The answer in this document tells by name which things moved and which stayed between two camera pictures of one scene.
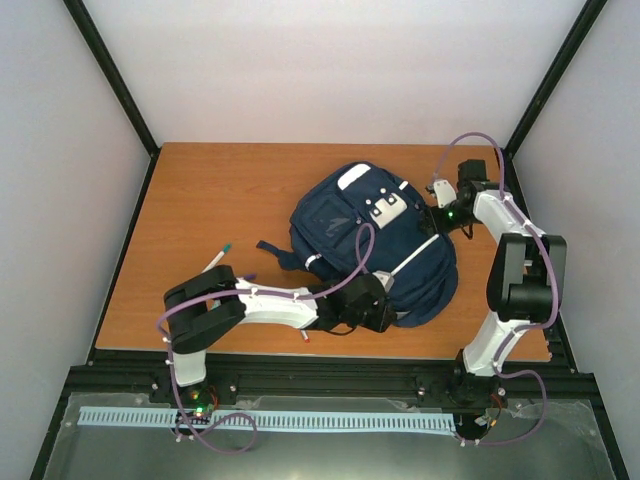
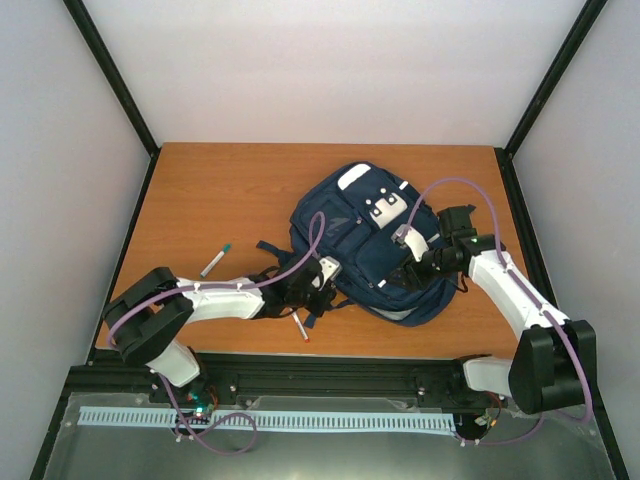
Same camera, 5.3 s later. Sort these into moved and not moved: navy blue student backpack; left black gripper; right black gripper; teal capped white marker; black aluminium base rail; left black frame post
Moved: left black gripper; right black gripper
Not moved: navy blue student backpack; black aluminium base rail; teal capped white marker; left black frame post
